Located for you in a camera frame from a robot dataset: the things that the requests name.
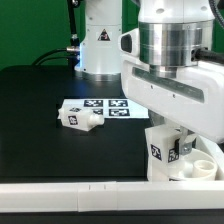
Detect white round stool seat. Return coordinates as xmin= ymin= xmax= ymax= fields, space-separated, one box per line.
xmin=169 ymin=149 xmax=218 ymax=181

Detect black cables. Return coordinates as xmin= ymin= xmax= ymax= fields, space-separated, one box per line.
xmin=31 ymin=48 xmax=78 ymax=66

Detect black pole with connector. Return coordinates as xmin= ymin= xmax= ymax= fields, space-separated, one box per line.
xmin=67 ymin=0 xmax=81 ymax=67

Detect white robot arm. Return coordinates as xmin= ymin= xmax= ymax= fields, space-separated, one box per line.
xmin=118 ymin=0 xmax=224 ymax=149

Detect white barrier rail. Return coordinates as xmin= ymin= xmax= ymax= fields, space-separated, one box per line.
xmin=0 ymin=181 xmax=224 ymax=213
xmin=196 ymin=136 xmax=224 ymax=181

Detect white right barrier rail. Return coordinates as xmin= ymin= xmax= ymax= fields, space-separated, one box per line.
xmin=196 ymin=136 xmax=224 ymax=181

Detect paper sheet with markers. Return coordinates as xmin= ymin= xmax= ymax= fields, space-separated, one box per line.
xmin=62 ymin=99 xmax=148 ymax=119

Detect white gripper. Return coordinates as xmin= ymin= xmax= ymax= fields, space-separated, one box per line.
xmin=119 ymin=28 xmax=224 ymax=155

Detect white front barrier rail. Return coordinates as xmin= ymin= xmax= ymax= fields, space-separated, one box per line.
xmin=0 ymin=181 xmax=224 ymax=213

